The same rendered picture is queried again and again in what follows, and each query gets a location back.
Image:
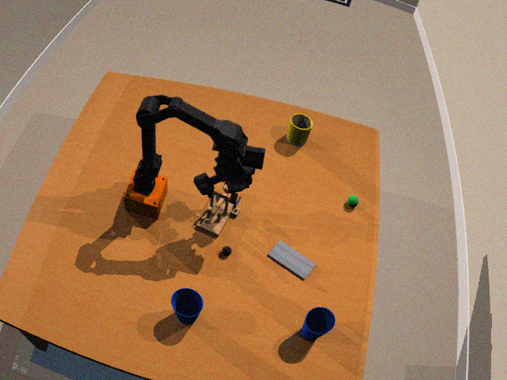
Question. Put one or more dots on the black ball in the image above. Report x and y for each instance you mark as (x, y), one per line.
(226, 251)

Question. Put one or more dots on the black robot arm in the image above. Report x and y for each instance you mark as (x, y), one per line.
(229, 140)

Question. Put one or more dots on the yellow cylindrical cup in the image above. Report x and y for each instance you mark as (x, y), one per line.
(299, 129)

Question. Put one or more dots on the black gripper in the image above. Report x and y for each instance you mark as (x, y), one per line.
(204, 183)

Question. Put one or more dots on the green ball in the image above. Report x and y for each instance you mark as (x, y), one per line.
(353, 201)

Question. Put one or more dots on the dark blue cup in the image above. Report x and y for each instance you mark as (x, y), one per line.
(318, 321)
(187, 304)

